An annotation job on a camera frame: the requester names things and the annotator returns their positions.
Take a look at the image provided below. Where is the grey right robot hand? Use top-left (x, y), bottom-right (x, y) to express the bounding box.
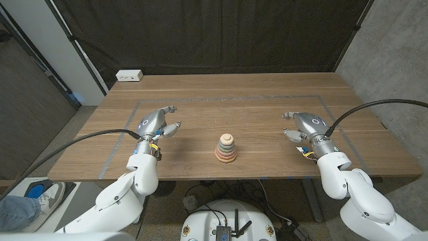
top-left (281, 112), bottom-right (340, 159)

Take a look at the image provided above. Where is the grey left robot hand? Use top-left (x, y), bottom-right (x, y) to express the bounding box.
top-left (133, 106), bottom-right (182, 157)

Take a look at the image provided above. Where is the coral red toy ring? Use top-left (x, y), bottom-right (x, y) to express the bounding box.
top-left (215, 152), bottom-right (238, 161)

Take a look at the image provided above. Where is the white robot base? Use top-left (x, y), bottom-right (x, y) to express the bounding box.
top-left (180, 199), bottom-right (278, 241)

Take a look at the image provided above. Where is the white power strip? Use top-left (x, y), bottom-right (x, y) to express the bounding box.
top-left (115, 69), bottom-right (144, 82)

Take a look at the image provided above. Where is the round black fan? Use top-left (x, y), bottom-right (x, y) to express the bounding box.
top-left (153, 180), bottom-right (177, 197)

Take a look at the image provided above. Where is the grey round floor object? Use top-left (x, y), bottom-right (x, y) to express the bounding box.
top-left (183, 195), bottom-right (199, 211)

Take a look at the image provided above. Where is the black backdrop curtain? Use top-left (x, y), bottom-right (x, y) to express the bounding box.
top-left (51, 0), bottom-right (372, 88)

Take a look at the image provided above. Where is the black power adapter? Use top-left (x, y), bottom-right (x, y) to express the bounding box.
top-left (276, 220), bottom-right (310, 241)

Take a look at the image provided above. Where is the black backdrop stand pole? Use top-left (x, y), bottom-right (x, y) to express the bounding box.
top-left (332, 0), bottom-right (375, 73)
top-left (45, 0), bottom-right (110, 96)

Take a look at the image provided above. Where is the grey white sneaker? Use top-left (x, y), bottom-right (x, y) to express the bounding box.
top-left (21, 182), bottom-right (67, 234)

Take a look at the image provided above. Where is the radio module with antennas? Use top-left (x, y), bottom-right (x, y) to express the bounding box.
top-left (215, 209), bottom-right (252, 241)

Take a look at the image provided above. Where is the blue foot pedal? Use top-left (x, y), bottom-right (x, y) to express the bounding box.
top-left (25, 179), bottom-right (77, 204)

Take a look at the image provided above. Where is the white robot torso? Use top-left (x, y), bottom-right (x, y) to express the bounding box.
top-left (0, 230), bottom-right (136, 241)

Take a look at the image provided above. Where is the person leg in jeans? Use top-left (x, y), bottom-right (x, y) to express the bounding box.
top-left (0, 195), bottom-right (41, 232)

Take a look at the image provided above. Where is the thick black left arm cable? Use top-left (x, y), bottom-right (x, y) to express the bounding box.
top-left (0, 129), bottom-right (142, 202)

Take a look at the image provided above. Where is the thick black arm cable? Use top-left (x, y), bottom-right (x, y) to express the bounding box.
top-left (0, 129), bottom-right (142, 202)
top-left (324, 98), bottom-right (428, 138)

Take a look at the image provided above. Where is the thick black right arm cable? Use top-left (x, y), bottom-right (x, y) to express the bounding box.
top-left (324, 98), bottom-right (428, 138)

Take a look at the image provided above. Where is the large orange toy ring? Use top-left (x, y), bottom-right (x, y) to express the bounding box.
top-left (215, 155), bottom-right (238, 165)

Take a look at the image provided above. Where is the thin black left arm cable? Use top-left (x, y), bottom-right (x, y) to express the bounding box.
top-left (135, 195), bottom-right (151, 240)

